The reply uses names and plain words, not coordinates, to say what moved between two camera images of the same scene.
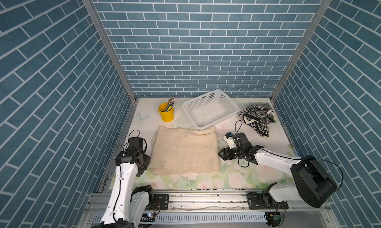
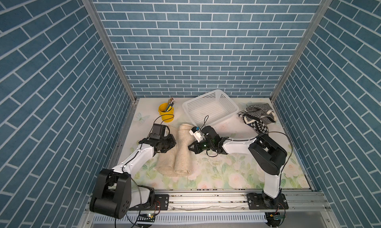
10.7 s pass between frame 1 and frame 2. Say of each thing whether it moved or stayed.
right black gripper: moved
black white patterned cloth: stayed
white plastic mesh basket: stayed
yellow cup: stayed
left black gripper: moved
